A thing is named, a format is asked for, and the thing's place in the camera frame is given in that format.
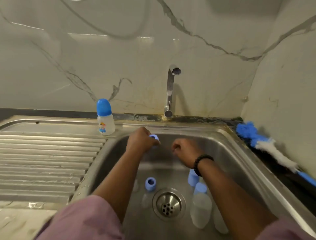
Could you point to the pink shirt sleeve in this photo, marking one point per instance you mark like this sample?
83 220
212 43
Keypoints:
81 220
286 230

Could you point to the metal sink drain strainer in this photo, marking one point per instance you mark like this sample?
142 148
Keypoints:
169 203

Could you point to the person's left hand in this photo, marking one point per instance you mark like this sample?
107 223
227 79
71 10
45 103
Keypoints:
139 141

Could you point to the blue cylindrical bottle cap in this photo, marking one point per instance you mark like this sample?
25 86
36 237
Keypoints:
200 187
193 178

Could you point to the person's right hand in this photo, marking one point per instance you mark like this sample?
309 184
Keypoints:
187 151

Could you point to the person's right forearm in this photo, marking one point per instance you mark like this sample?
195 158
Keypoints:
234 202

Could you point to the chrome sink faucet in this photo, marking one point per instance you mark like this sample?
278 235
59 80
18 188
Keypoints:
169 94

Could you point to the cartoon print baby bottle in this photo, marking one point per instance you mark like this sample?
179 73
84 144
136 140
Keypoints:
105 122

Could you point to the person's left forearm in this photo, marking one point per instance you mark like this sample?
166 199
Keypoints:
116 185

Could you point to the translucent bottle front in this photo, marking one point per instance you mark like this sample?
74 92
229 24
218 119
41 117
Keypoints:
219 220

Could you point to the translucent bottle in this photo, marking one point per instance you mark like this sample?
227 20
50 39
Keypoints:
201 210
219 220

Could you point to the blue and white bottle brush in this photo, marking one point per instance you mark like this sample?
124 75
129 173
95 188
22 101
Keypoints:
247 130

